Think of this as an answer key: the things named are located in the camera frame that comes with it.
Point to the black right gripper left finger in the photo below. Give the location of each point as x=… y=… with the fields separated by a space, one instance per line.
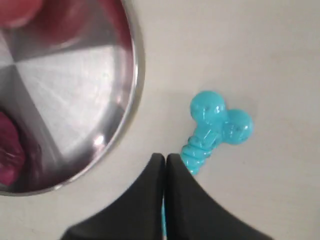
x=135 y=215

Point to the round steel plate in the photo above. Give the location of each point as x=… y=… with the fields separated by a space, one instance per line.
x=70 y=81

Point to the dark red toy vegetable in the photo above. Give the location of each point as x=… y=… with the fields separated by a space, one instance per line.
x=12 y=155

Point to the red toy fruit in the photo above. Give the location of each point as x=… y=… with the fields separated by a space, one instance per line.
x=17 y=13

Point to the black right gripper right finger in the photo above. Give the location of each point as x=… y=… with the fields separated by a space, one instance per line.
x=191 y=214

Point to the teal toy bone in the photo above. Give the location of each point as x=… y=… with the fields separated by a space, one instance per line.
x=215 y=125

